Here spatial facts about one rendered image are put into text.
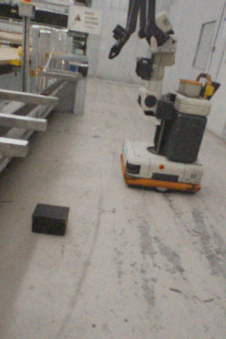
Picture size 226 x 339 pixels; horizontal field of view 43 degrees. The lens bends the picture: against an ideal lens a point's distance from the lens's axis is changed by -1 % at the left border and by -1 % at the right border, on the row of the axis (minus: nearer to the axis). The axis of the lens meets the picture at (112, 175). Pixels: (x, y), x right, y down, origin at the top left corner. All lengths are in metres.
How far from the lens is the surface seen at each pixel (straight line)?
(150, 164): 2.39
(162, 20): 2.46
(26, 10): 1.83
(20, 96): 1.15
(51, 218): 1.72
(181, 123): 2.38
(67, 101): 5.08
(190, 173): 2.50
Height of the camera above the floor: 1.03
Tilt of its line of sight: 23 degrees down
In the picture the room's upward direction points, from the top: 9 degrees clockwise
